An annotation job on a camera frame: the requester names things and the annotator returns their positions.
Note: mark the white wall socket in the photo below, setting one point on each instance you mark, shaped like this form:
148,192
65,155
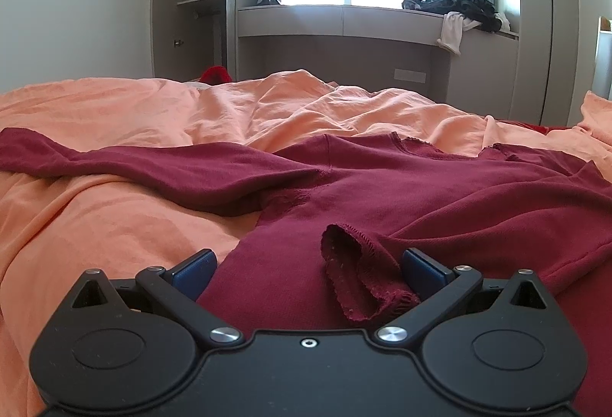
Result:
410,76

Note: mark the dark red long-sleeve shirt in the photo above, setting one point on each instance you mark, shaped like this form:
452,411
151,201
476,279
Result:
335,215

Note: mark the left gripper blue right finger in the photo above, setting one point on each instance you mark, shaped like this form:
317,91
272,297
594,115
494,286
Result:
442,293

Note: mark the white hanging garment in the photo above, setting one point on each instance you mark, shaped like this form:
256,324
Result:
454,25

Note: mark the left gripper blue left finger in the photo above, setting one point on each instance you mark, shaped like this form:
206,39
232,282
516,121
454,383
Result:
174,293

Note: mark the tall grey wardrobe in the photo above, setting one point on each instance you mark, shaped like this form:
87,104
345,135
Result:
553,67

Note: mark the orange duvet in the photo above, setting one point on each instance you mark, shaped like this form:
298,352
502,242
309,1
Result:
53,229

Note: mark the grey window desk unit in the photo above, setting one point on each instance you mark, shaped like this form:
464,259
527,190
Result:
363,46

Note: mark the grey padded headboard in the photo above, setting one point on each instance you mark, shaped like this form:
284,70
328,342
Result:
602,75

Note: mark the bright red object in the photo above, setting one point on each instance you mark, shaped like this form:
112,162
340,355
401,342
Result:
215,75

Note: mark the dark clothes pile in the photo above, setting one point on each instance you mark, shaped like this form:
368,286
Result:
482,11

